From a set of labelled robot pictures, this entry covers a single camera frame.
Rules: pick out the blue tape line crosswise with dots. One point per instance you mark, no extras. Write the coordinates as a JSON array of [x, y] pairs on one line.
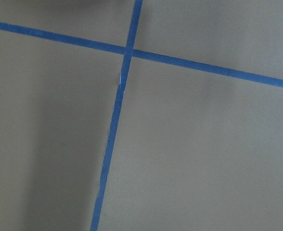
[[142, 54]]

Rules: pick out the blue tape line lengthwise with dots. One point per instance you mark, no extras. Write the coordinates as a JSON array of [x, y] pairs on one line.
[[128, 53]]

